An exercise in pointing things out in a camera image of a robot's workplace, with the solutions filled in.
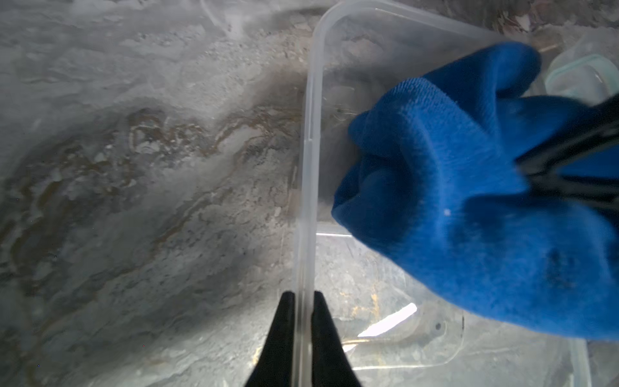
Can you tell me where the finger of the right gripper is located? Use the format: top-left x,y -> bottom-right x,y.
516,95 -> 618,213

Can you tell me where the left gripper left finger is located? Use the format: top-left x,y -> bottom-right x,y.
245,291 -> 295,387

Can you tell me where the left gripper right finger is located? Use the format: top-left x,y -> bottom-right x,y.
311,291 -> 361,387

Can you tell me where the clear green-rimmed box lid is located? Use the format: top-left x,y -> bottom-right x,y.
544,30 -> 618,105

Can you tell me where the clear plastic lunch box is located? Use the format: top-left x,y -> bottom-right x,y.
293,1 -> 593,386

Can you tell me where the blue cleaning cloth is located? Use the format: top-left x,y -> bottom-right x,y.
332,42 -> 618,340

